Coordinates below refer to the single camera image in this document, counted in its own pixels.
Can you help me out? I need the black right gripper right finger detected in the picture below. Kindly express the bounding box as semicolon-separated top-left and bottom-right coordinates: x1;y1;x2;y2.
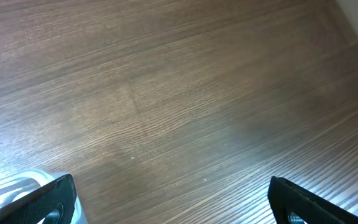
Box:
267;176;358;224

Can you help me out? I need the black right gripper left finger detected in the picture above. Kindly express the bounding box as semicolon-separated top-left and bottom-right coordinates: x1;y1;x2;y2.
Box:
0;174;77;224

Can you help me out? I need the clear plastic container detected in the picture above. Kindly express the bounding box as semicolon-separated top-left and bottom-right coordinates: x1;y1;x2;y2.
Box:
0;168;88;224

